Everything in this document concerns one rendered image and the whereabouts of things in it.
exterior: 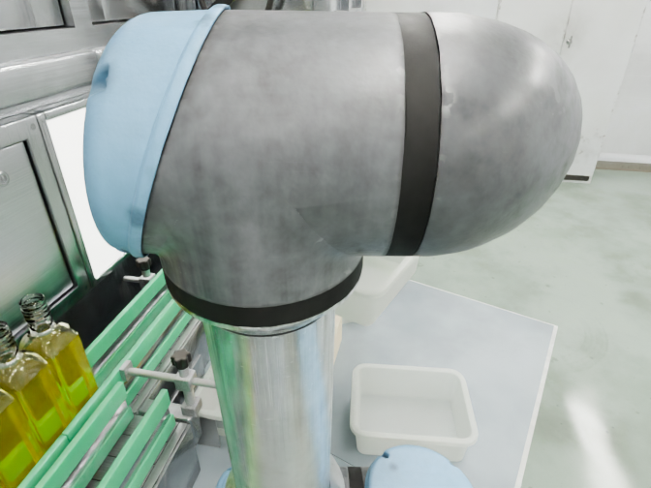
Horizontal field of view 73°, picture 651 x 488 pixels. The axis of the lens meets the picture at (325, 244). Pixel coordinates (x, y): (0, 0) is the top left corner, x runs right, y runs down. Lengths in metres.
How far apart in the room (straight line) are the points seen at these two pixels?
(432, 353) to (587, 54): 3.46
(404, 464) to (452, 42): 0.42
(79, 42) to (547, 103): 0.89
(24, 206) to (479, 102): 0.75
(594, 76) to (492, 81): 4.13
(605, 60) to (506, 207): 4.12
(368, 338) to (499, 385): 0.31
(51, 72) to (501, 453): 1.03
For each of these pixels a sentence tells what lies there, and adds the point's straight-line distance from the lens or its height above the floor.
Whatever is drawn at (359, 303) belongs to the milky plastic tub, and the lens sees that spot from 0.65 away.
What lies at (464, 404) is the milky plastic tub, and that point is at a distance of 0.92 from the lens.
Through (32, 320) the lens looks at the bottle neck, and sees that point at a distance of 0.69.
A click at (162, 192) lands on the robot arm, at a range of 0.19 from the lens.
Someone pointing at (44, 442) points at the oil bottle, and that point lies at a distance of 0.74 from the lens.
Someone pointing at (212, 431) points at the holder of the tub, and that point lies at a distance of 0.89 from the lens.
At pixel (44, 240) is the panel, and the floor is 1.12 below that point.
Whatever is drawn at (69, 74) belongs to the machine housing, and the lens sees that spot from 0.93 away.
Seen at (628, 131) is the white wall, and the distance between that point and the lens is 5.04.
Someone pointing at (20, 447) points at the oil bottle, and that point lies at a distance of 0.71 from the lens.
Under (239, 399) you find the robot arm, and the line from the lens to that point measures 0.30.
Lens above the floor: 1.49
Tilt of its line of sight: 30 degrees down
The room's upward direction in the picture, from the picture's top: straight up
